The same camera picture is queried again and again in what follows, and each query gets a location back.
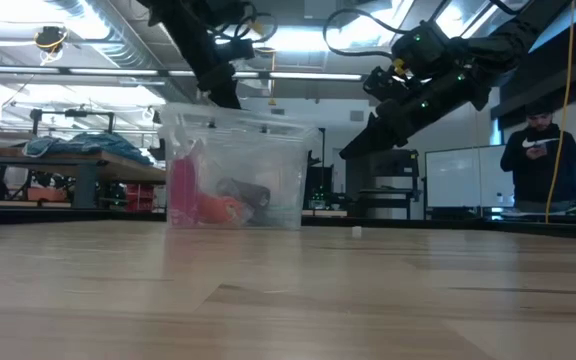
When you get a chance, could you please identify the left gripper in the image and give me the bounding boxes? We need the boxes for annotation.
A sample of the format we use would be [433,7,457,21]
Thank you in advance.
[136,0,257,110]

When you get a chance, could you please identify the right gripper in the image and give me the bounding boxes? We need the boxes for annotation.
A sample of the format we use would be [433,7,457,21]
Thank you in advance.
[338,19,492,160]

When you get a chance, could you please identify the clear plastic storage bin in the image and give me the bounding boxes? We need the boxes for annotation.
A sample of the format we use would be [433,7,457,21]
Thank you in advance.
[159,102,320,231]

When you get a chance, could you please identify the clear zip bag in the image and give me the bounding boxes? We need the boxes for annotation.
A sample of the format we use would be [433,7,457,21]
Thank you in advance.
[207,172,303,227]

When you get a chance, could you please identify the orange bandage roll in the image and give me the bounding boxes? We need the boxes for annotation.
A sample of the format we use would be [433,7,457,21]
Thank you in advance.
[196,193,250,227]

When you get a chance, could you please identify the dark machine green lights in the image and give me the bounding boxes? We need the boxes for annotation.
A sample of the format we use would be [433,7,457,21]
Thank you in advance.
[301,149,350,212]

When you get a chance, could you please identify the whiteboard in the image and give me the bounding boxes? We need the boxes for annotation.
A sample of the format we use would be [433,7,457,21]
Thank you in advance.
[423,143,520,211]

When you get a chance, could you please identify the long ceiling light strip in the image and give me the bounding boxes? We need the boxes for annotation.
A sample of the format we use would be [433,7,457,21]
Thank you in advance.
[0,64,364,89]

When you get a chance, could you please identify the wooden workbench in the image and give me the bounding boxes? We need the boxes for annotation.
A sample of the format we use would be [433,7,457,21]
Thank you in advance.
[0,146,169,214]

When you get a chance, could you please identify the red storage drawers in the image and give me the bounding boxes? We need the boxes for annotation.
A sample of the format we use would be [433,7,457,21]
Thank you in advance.
[121,183,157,214]

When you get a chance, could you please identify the blue cloth pile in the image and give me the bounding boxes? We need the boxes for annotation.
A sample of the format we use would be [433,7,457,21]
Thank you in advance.
[21,131,155,168]

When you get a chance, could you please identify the person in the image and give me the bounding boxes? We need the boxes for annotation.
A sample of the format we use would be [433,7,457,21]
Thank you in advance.
[499,98,576,214]

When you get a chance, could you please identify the black cable yellow tag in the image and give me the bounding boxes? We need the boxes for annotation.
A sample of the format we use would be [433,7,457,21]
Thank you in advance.
[321,7,410,76]
[207,2,279,51]

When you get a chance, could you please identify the black camera gantry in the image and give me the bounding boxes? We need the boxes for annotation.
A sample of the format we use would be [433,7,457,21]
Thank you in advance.
[29,108,117,136]

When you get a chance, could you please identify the ceiling yellow cable reel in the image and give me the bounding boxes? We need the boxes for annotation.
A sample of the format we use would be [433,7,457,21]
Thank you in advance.
[34,26,69,67]

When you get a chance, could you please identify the yellow hanging cable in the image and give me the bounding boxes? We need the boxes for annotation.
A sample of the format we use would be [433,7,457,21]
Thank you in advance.
[544,0,576,225]

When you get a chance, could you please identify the black metal table frame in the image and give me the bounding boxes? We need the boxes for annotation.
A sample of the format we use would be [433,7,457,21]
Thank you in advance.
[0,207,576,242]

